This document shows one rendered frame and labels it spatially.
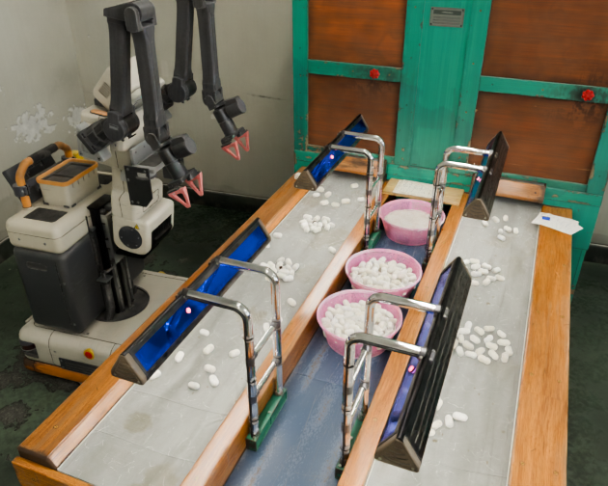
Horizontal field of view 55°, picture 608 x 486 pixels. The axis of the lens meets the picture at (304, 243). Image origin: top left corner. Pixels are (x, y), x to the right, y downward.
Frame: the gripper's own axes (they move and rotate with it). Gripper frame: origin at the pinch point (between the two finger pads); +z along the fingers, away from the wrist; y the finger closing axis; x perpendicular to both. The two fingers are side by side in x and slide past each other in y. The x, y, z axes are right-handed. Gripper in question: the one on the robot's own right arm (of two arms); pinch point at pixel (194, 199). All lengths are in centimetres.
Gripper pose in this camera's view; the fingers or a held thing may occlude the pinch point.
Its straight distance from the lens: 205.1
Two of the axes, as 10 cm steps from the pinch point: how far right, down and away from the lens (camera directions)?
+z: 4.3, 8.3, 3.4
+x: -8.5, 2.6, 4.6
